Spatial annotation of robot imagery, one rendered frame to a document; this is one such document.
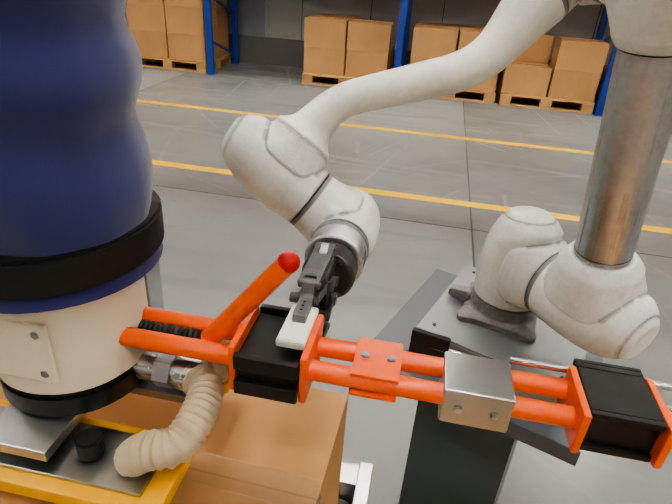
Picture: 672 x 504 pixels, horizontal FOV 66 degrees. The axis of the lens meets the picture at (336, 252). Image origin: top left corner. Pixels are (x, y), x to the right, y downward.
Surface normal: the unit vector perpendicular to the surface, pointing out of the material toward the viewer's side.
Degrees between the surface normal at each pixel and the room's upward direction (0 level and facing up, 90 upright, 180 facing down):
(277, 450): 0
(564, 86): 90
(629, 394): 0
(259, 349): 0
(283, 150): 63
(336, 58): 90
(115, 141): 78
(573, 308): 98
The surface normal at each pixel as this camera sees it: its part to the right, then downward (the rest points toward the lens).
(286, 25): -0.20, 0.47
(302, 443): 0.06, -0.87
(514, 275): -0.83, 0.16
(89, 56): 0.85, -0.07
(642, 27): -0.79, 0.49
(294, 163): 0.23, 0.08
